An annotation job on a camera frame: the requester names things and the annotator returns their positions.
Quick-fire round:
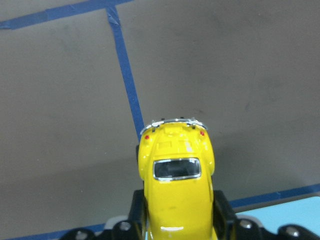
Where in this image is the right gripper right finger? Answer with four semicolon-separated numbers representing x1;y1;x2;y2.
213;190;237;238

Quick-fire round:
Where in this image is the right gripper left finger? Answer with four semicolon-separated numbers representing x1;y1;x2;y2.
128;189;147;225

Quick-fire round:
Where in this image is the yellow toy beetle car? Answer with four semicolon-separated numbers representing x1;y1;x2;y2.
137;118;217;240

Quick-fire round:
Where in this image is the turquoise plastic bin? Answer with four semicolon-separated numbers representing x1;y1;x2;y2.
236;196;320;235

